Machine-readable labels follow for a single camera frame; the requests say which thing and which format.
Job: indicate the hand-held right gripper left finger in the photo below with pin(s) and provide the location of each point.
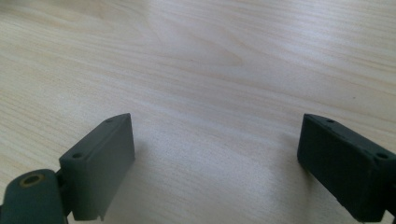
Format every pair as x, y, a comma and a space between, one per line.
96, 168

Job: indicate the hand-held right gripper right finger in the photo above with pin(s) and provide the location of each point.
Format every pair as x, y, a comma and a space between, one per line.
345, 168

